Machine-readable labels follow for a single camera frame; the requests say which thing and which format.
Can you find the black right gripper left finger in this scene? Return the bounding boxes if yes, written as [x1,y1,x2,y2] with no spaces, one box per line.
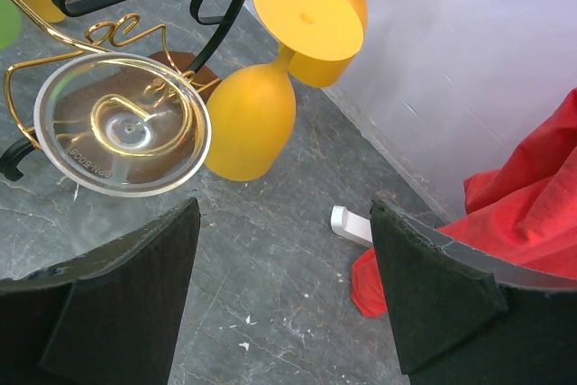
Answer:
[1,198,200,384]

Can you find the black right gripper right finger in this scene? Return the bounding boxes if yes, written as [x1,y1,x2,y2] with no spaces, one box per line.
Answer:
[371,200,576,384]

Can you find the clear wine glass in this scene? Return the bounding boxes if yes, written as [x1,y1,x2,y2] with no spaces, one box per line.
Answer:
[33,52,212,197]

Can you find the gold wire wine glass rack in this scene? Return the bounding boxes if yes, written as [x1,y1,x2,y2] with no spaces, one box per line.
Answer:
[1,0,245,181]

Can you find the green plastic goblet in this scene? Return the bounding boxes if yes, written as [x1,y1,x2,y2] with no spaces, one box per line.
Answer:
[0,0,22,50]

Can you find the red cloth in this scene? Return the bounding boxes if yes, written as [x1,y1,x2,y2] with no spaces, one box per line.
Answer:
[349,87,577,317]

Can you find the white stand foot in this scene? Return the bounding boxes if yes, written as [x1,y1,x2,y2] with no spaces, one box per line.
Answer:
[330,206,373,248]

